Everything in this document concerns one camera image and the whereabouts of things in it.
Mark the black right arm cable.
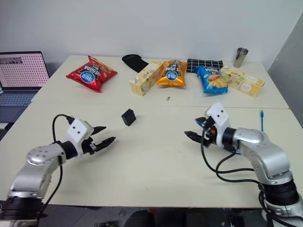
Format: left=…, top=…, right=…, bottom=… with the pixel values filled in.
left=200, top=122, right=261, bottom=183

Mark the grey partition panel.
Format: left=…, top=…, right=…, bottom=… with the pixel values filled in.
left=267, top=0, right=303, bottom=130

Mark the blue Ethernet cable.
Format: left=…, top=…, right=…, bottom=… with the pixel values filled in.
left=195, top=109, right=266, bottom=156

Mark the dark rounded shape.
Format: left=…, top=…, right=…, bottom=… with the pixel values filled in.
left=126, top=209, right=163, bottom=227

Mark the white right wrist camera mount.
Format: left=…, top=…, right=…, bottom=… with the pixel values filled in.
left=204, top=102, right=232, bottom=146

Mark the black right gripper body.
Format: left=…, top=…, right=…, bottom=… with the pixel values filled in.
left=201, top=117, right=217, bottom=147

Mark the black grid-patterned pouch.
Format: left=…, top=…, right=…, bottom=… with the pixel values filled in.
left=186, top=58, right=224, bottom=74

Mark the blue chip bag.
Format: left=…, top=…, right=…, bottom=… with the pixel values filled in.
left=194, top=65, right=230, bottom=95

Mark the small black box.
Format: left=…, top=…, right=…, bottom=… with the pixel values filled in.
left=121, top=108, right=137, bottom=127

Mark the yellow printed carton box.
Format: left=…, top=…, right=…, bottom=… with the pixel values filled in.
left=128, top=60, right=164, bottom=96
left=220, top=66, right=266, bottom=98

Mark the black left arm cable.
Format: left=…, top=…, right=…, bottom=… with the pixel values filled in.
left=42, top=114, right=76, bottom=215

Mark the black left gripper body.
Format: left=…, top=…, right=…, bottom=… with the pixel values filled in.
left=81, top=136, right=99, bottom=156

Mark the orange chip bag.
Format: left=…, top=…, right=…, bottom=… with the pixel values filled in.
left=156, top=60, right=188, bottom=88

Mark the metal cup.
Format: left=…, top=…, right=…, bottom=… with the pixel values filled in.
left=233, top=47, right=250, bottom=69

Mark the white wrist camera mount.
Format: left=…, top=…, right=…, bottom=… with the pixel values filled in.
left=65, top=119, right=94, bottom=158
left=204, top=102, right=232, bottom=146

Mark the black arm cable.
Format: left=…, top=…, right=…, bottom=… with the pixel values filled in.
left=42, top=114, right=76, bottom=215
left=200, top=122, right=261, bottom=183

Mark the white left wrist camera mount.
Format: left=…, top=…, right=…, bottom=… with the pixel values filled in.
left=65, top=119, right=94, bottom=158

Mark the red chip bag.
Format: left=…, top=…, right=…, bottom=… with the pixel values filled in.
left=66, top=55, right=118, bottom=94

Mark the black fabric pouch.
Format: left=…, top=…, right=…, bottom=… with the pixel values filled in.
left=121, top=54, right=150, bottom=74

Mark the open laptop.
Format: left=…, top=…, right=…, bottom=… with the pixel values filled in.
left=0, top=50, right=51, bottom=107

